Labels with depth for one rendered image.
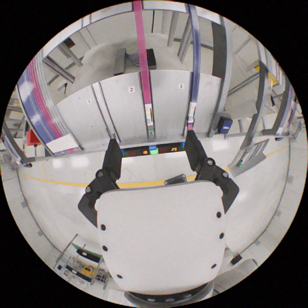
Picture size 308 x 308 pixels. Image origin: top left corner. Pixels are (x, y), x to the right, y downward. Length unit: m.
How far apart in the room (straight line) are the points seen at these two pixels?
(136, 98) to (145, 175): 0.91
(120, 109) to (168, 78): 0.13
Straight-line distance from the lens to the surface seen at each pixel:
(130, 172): 1.08
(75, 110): 0.30
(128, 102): 0.24
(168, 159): 1.04
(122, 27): 2.08
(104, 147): 0.33
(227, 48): 0.30
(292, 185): 8.06
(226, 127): 0.31
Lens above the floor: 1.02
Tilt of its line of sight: 86 degrees down
